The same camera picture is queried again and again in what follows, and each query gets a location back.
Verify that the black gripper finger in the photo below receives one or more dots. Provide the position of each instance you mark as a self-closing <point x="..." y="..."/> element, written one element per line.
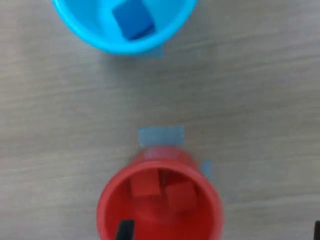
<point x="317" y="231"/>
<point x="125" y="231"/>

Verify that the red cube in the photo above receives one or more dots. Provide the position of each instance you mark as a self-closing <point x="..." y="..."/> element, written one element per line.
<point x="181" y="197"/>
<point x="145" y="186"/>

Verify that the blue cube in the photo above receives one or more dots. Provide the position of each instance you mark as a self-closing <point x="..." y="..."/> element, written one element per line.
<point x="132" y="18"/>

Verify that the red plastic cup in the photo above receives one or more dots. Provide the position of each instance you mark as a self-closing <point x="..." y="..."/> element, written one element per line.
<point x="160" y="220"/>

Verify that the blue-grey tape piece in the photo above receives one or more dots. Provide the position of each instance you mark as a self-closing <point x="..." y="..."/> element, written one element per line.
<point x="161" y="136"/>
<point x="207" y="168"/>

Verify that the blue plastic cup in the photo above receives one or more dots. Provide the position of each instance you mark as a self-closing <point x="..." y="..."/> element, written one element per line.
<point x="100" y="32"/>

